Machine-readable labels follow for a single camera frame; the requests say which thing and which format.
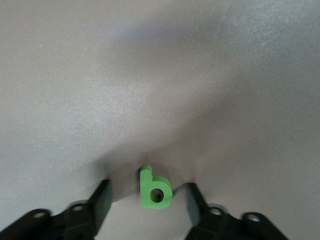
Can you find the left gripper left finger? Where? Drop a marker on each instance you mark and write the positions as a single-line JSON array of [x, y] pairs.
[[82, 220]]

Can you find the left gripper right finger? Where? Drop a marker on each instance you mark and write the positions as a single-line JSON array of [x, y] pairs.
[[212, 222]]

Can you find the green lowercase letter b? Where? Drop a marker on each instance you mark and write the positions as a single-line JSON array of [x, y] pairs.
[[146, 190]]

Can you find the brown table cover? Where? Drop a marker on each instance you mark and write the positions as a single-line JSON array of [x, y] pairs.
[[75, 75]]

